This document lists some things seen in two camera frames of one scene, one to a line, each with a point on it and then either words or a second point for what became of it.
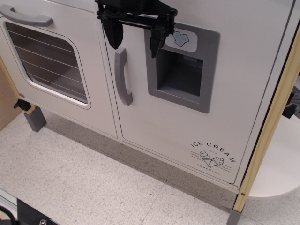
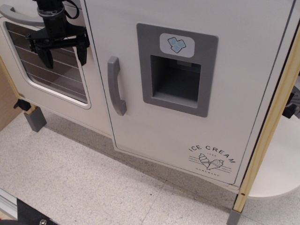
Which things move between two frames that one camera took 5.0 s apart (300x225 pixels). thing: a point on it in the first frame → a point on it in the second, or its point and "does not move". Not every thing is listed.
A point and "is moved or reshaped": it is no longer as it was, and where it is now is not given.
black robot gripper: (147, 13) → (56, 33)
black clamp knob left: (23, 104) does not move
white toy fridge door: (196, 103) is moved or reshaped
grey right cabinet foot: (234, 218) does not move
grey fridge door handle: (120, 60) → (113, 68)
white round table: (279, 173) does not move
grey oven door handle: (41, 20) does not move
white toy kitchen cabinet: (200, 104) does not move
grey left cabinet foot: (36, 120) does not move
